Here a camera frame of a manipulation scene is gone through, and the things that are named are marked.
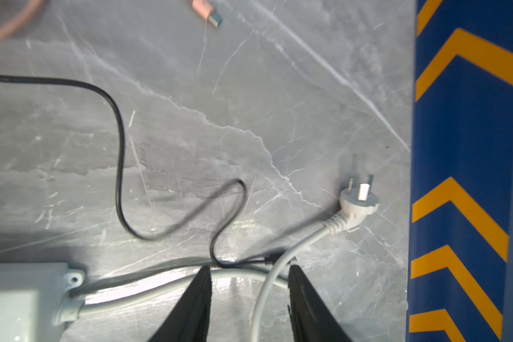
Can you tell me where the white power strip cord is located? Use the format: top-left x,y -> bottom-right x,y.
53,224 -> 339,342

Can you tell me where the black usb cable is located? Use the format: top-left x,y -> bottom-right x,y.
0,71 -> 279,269

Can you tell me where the white three-pin plug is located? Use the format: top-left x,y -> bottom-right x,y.
323,175 -> 379,235

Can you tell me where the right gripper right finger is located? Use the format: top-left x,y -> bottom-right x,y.
288,265 -> 352,342

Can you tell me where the white blue power strip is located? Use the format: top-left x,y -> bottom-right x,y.
0,263 -> 86,341

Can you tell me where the pink multi-head cable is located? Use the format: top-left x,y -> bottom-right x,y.
0,0 -> 223,48

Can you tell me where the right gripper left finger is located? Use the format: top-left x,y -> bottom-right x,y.
150,266 -> 212,342

